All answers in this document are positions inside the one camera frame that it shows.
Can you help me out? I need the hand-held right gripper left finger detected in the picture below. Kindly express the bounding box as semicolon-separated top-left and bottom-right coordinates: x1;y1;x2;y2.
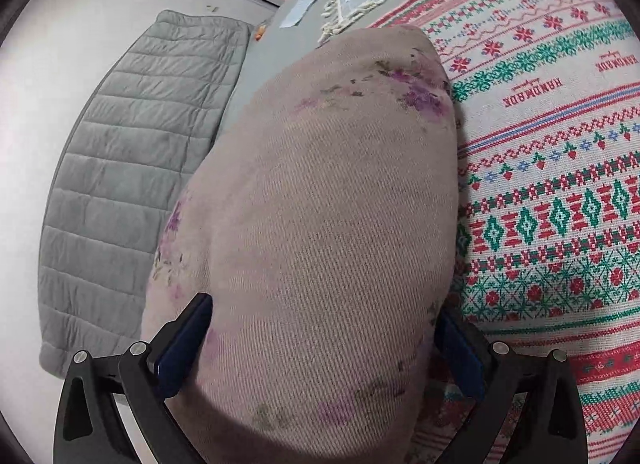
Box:
52;293;215;464

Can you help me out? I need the red green patterned blanket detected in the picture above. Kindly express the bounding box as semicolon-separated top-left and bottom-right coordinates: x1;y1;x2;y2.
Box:
367;0;640;464

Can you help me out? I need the grey quilted mat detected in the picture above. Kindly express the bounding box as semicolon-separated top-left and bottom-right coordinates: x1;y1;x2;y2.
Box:
37;9;251;380

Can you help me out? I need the floral padded jacket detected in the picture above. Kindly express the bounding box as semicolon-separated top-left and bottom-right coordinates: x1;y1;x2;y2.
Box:
140;24;463;464

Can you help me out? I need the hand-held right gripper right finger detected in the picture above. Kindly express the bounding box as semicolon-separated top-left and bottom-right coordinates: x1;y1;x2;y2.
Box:
432;307;591;464

